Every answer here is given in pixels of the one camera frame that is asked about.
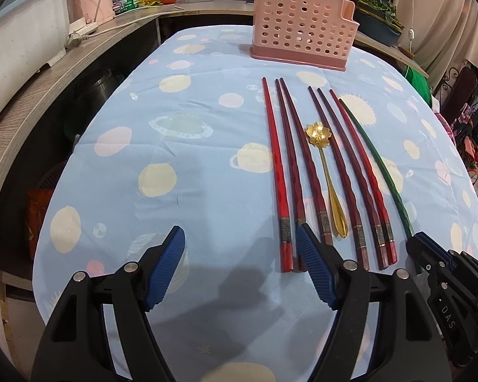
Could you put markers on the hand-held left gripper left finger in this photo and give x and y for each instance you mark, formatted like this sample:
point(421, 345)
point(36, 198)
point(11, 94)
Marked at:
point(165, 264)

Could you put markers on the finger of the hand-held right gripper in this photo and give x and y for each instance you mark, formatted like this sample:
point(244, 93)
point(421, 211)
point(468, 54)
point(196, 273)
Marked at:
point(456, 260)
point(448, 314)

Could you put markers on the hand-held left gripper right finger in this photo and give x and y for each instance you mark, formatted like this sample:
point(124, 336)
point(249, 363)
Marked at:
point(314, 266)

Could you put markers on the dark red chopstick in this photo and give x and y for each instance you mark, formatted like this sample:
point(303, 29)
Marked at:
point(290, 159)
point(379, 234)
point(308, 167)
point(352, 215)

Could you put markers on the bright red chopstick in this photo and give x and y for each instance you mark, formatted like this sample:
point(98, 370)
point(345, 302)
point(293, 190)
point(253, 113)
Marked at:
point(388, 232)
point(275, 167)

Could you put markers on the green chopstick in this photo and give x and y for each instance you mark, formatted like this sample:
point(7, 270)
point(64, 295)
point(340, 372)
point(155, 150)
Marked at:
point(390, 179)

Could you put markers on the gold flower spoon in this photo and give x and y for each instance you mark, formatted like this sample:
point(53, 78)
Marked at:
point(318, 133)

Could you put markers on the pink perforated utensil basket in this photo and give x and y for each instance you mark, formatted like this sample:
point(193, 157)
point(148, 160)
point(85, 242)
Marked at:
point(298, 28)

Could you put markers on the blue planet print tablecloth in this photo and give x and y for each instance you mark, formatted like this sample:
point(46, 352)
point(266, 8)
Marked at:
point(183, 147)

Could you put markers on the orange bag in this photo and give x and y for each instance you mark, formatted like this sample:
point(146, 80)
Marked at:
point(40, 219)

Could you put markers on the pink floral cloth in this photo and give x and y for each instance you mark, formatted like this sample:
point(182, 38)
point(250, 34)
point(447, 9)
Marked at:
point(464, 119)

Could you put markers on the dark metal chair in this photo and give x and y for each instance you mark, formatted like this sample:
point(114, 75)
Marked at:
point(460, 83)

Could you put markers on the green cloth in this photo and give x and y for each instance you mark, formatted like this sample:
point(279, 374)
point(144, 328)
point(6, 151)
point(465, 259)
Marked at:
point(418, 79)

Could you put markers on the dark pot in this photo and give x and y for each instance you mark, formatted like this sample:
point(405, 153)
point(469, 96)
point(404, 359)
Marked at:
point(97, 89)

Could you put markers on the wooden counter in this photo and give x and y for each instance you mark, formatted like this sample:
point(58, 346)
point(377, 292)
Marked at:
point(103, 36)

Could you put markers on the blue tray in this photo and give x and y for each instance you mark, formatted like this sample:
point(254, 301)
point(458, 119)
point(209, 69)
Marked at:
point(376, 34)

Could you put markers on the beige curtain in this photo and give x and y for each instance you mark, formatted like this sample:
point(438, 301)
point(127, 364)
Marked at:
point(442, 16)

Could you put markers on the white power strip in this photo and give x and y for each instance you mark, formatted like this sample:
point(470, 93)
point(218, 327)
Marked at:
point(83, 32)

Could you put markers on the pale plastic storage box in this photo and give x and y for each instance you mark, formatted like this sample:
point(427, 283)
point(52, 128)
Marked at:
point(20, 47)

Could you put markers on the green leafy vegetables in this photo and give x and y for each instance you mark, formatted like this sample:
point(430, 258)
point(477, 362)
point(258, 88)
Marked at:
point(382, 10)

